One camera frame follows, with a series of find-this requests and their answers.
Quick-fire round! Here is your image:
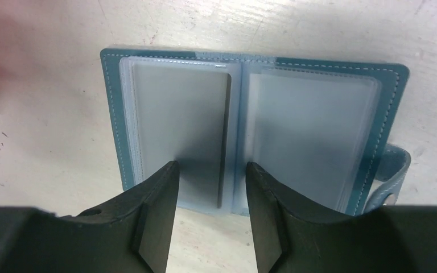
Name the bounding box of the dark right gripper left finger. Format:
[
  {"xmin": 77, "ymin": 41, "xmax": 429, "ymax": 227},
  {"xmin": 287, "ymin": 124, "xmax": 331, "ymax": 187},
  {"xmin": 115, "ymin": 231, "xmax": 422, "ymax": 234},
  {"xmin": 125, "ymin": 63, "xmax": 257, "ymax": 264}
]
[{"xmin": 0, "ymin": 161, "xmax": 180, "ymax": 272}]

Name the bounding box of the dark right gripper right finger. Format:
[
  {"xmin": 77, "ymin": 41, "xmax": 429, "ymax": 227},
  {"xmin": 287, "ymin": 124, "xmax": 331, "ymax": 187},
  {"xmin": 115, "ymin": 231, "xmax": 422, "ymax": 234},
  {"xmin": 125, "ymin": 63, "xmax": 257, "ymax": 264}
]
[{"xmin": 246, "ymin": 162, "xmax": 437, "ymax": 272}]

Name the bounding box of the black credit card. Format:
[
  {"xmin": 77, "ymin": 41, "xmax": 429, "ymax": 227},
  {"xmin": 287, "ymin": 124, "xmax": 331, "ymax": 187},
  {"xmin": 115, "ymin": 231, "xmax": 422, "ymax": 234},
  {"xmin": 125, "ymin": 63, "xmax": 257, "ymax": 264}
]
[{"xmin": 130, "ymin": 60, "xmax": 231, "ymax": 210}]

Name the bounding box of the blue leather card holder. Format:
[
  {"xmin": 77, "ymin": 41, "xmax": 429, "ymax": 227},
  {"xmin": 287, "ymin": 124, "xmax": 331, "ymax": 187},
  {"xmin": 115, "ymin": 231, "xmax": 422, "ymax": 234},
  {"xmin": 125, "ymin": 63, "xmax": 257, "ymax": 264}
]
[{"xmin": 100, "ymin": 48, "xmax": 411, "ymax": 216}]

